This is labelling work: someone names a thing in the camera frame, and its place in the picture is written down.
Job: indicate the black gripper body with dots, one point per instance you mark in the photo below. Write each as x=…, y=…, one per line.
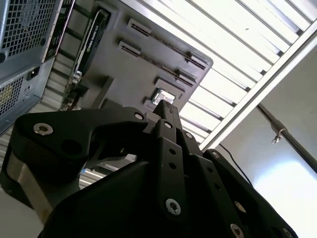
x=104, y=210

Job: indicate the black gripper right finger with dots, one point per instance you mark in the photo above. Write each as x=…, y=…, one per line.
x=215, y=173

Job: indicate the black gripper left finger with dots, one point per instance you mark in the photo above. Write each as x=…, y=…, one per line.
x=62, y=129

